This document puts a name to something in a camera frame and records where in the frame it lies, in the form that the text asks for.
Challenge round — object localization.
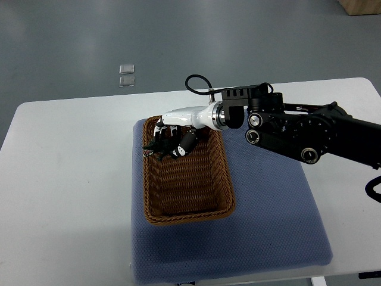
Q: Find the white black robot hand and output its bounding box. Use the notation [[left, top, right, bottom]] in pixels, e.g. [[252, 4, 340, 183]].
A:
[[153, 102, 227, 158]]

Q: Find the dark toy crocodile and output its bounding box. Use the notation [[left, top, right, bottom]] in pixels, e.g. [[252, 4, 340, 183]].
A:
[[142, 139, 179, 161]]

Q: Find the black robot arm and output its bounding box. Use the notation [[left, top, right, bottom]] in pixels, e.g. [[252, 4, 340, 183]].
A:
[[206, 82, 380, 169]]

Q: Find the brown wicker basket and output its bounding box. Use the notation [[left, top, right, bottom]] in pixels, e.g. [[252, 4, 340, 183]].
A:
[[142, 128, 236, 226]]

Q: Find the lower clear floor plate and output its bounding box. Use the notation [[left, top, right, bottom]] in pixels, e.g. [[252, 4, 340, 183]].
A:
[[119, 74, 135, 88]]

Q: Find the clear floor plate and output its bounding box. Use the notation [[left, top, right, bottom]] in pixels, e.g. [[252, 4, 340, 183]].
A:
[[119, 74, 135, 88], [119, 64, 135, 74]]

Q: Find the upper clear floor plate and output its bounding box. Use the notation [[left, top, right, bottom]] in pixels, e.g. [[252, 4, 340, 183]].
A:
[[119, 64, 135, 74]]

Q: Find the blue grey cushion mat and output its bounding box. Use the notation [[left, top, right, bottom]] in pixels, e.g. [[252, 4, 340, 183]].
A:
[[131, 116, 333, 284]]

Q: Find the wooden box corner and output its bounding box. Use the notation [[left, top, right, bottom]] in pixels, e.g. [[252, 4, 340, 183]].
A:
[[338, 0, 380, 16]]

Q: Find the white table leg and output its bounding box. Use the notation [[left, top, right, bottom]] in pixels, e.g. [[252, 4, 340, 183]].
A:
[[310, 276, 327, 286]]

